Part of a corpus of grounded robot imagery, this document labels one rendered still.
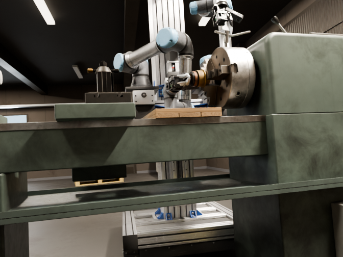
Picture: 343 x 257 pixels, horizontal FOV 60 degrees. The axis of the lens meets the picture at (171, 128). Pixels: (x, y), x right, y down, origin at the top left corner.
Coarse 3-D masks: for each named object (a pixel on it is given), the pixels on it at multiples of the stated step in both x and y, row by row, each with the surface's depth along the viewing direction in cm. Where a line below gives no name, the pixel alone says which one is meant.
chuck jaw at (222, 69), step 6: (222, 66) 140; (228, 66) 141; (234, 66) 140; (210, 72) 147; (216, 72) 144; (222, 72) 140; (228, 72) 141; (234, 72) 140; (210, 78) 146; (216, 78) 147; (222, 78) 148
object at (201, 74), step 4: (192, 72) 148; (196, 72) 148; (200, 72) 148; (204, 72) 148; (192, 76) 152; (196, 76) 147; (200, 76) 147; (204, 76) 148; (192, 80) 153; (196, 80) 147; (200, 80) 147; (204, 80) 148; (208, 80) 150; (192, 84) 149; (196, 84) 148; (200, 84) 149; (204, 84) 149
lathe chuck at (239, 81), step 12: (216, 48) 154; (228, 48) 146; (216, 60) 155; (228, 60) 142; (240, 60) 142; (240, 72) 140; (228, 84) 143; (240, 84) 141; (228, 96) 143; (240, 96) 145; (228, 108) 153
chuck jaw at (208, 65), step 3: (204, 60) 160; (207, 60) 159; (210, 60) 160; (204, 63) 160; (207, 63) 157; (210, 63) 158; (213, 63) 159; (204, 66) 155; (207, 66) 156; (210, 66) 156; (213, 66) 157; (204, 69) 154; (207, 69) 154; (210, 69) 155
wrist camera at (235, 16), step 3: (225, 9) 168; (228, 9) 168; (231, 12) 168; (234, 12) 169; (237, 12) 169; (234, 15) 169; (237, 15) 169; (240, 15) 169; (234, 18) 171; (237, 18) 170; (240, 18) 169; (237, 21) 172; (240, 21) 172
